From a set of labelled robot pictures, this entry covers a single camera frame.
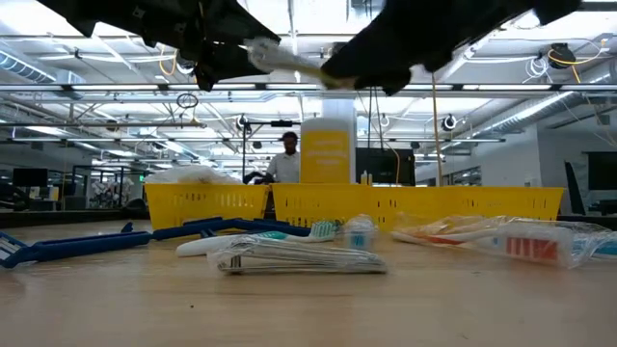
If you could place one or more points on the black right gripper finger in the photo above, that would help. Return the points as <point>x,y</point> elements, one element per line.
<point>376,48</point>
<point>390,83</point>

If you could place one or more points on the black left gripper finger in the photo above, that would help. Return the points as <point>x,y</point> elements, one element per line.
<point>226,24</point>
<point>222,62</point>

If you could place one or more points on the plain white cotton bag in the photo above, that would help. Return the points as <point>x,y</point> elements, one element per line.
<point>193,176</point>

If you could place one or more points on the dark blue disposable razor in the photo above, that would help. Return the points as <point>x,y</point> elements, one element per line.
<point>82,246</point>
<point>202,229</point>

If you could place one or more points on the teal white toothbrush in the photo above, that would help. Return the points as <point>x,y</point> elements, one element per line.
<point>217,245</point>

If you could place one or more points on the red white toothbrush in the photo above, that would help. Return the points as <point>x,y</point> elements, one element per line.
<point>530,248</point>

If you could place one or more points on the black stand with crossbar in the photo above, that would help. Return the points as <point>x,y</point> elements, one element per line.
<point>282,124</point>

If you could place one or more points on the yellow white wipes canister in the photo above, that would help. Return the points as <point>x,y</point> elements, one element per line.
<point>325,154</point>

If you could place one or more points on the small yellow bottle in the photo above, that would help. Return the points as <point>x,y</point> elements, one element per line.
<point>369,180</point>
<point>363,179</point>

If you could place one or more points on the yellow slotted plastic basket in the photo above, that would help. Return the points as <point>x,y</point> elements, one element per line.
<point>410,200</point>
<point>202,202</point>
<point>511,202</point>
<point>308,202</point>

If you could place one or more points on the black desk monitor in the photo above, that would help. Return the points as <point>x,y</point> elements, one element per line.
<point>29,177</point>

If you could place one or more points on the black leaning panel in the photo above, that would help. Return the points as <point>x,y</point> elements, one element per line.
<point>574,193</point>

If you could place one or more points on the row of yellow baskets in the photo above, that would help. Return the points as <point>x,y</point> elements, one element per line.
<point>58,218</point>

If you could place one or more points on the large black wall screen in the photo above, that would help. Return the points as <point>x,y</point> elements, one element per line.
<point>602,171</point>

